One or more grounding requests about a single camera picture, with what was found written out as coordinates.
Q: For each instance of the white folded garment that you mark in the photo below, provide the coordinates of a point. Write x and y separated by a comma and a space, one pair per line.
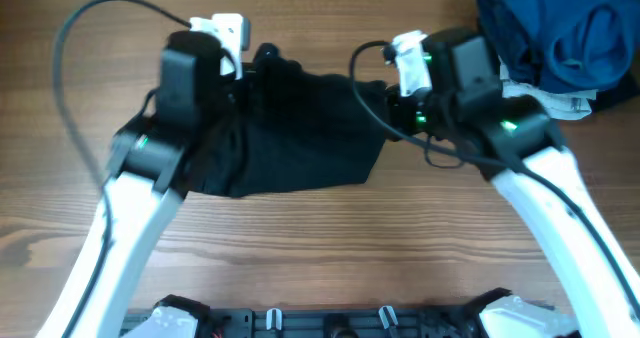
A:
566, 106

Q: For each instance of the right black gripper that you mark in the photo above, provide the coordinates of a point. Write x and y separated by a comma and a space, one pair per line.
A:
396, 108

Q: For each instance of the black t-shirt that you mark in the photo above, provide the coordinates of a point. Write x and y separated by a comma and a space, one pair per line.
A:
291, 131

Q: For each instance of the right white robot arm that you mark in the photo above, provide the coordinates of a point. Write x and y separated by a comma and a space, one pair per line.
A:
450, 100

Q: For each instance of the blue garment on pile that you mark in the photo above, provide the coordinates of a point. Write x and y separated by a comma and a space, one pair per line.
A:
530, 9

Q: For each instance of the black garment under pile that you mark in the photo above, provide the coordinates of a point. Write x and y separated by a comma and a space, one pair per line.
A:
615, 95

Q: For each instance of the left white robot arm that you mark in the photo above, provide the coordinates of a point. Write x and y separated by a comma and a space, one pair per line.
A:
146, 179

